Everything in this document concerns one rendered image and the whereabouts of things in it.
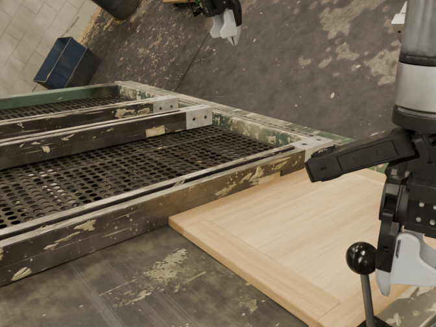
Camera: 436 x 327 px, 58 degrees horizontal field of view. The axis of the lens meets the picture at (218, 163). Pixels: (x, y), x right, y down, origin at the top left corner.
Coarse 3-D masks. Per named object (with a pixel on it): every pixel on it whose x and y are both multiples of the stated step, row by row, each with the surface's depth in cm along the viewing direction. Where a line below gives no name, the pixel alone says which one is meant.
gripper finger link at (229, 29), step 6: (228, 12) 90; (228, 18) 91; (234, 18) 91; (228, 24) 91; (234, 24) 92; (222, 30) 91; (228, 30) 92; (234, 30) 93; (240, 30) 94; (222, 36) 91; (228, 36) 93; (234, 36) 95; (234, 42) 96
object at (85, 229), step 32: (256, 160) 101; (288, 160) 103; (128, 192) 81; (160, 192) 81; (192, 192) 85; (224, 192) 91; (32, 224) 69; (64, 224) 69; (96, 224) 72; (128, 224) 76; (160, 224) 81; (0, 256) 63; (32, 256) 66; (64, 256) 70
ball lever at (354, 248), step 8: (352, 248) 45; (360, 248) 45; (368, 248) 44; (352, 256) 45; (360, 256) 44; (368, 256) 44; (352, 264) 45; (360, 264) 44; (368, 264) 44; (360, 272) 45; (368, 272) 44; (368, 280) 46; (368, 288) 46; (368, 296) 46; (368, 304) 46; (368, 312) 46; (368, 320) 47
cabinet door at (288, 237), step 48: (240, 192) 93; (288, 192) 94; (336, 192) 94; (192, 240) 76; (240, 240) 74; (288, 240) 74; (336, 240) 74; (432, 240) 74; (288, 288) 61; (336, 288) 61
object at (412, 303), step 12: (420, 288) 58; (432, 288) 58; (396, 300) 55; (408, 300) 55; (420, 300) 55; (432, 300) 55; (384, 312) 53; (396, 312) 53; (408, 312) 53; (420, 312) 53; (432, 312) 53; (396, 324) 51; (408, 324) 51; (420, 324) 51
